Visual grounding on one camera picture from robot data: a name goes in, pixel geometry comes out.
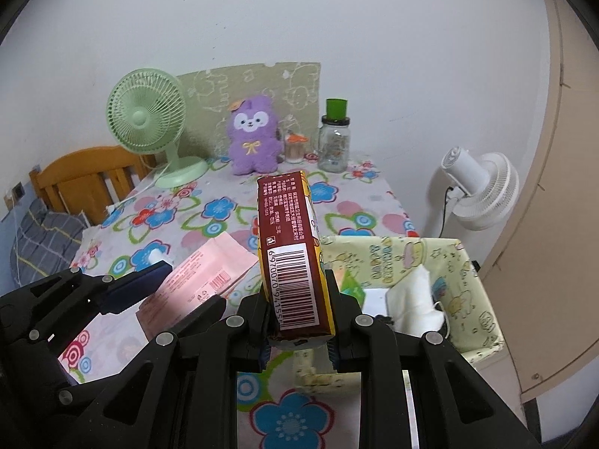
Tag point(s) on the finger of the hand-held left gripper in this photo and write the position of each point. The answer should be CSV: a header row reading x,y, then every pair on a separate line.
x,y
135,285
208,313

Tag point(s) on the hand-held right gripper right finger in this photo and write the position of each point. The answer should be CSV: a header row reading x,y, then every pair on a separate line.
x,y
333,355

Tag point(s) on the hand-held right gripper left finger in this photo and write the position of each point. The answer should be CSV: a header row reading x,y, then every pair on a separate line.
x,y
263,355

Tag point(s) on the pink tissue packet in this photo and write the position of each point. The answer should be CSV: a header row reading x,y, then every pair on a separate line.
x,y
210,266

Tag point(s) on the white face mask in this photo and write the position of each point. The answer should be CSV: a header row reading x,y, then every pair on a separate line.
x,y
414,299

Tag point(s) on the yellow cartoon tissue packet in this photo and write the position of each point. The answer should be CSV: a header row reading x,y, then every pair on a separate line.
x,y
290,243

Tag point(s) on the yellow cartoon storage box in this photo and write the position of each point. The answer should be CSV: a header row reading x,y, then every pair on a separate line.
x,y
468,308

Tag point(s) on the grey plaid cushion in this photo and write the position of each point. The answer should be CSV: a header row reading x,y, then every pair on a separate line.
x,y
47,234

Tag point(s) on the floral tablecloth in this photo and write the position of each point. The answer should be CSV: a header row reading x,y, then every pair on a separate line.
x,y
220,210

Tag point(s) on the green desk fan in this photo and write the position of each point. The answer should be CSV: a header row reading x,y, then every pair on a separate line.
x,y
140,117

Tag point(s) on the purple plush toy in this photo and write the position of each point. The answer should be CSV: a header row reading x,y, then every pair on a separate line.
x,y
252,140

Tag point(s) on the orange lid swab container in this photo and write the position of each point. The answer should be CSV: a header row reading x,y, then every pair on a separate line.
x,y
295,152

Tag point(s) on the clear glass jar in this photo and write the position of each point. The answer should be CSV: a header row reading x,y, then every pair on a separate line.
x,y
334,149

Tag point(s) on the white standing fan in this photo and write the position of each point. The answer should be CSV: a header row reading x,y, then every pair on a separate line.
x,y
491,187

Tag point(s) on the green plastic cap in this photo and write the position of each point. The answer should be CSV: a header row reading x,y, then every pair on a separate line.
x,y
337,108

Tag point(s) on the beige door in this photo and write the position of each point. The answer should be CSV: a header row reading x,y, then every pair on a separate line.
x,y
552,196

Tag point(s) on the green patterned wall sheet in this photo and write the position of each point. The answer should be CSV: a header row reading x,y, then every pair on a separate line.
x,y
210,89

